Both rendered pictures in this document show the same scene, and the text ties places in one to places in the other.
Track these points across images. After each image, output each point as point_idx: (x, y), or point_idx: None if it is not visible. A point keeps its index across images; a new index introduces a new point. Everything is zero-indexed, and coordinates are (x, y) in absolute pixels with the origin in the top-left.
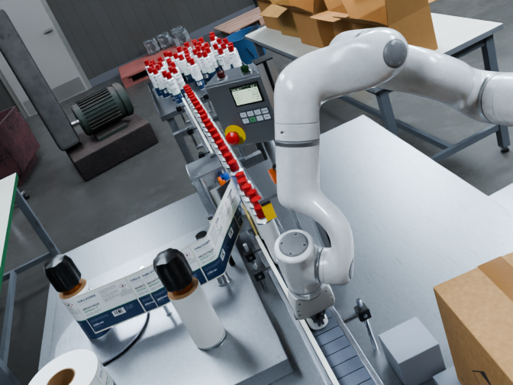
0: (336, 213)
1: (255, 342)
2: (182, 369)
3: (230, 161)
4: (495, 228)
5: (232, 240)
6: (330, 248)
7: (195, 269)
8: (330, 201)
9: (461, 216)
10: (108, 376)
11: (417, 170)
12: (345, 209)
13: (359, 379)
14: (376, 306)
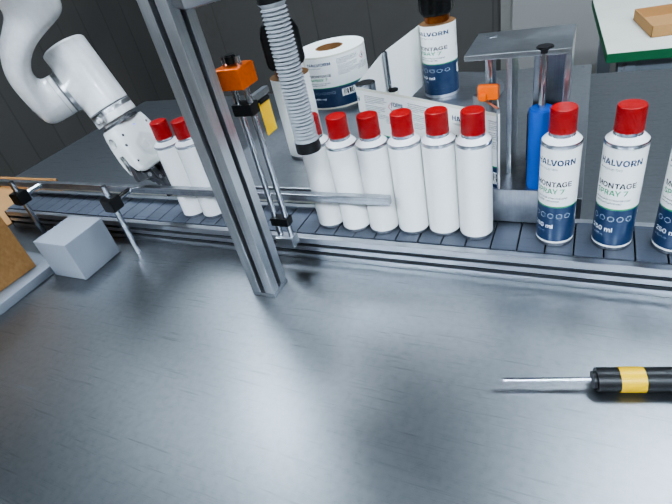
0: (0, 45)
1: (252, 173)
2: None
3: (569, 104)
4: (0, 488)
5: None
6: (42, 81)
7: None
8: (9, 40)
9: (80, 486)
10: (320, 78)
11: None
12: (374, 375)
13: (120, 210)
14: (163, 278)
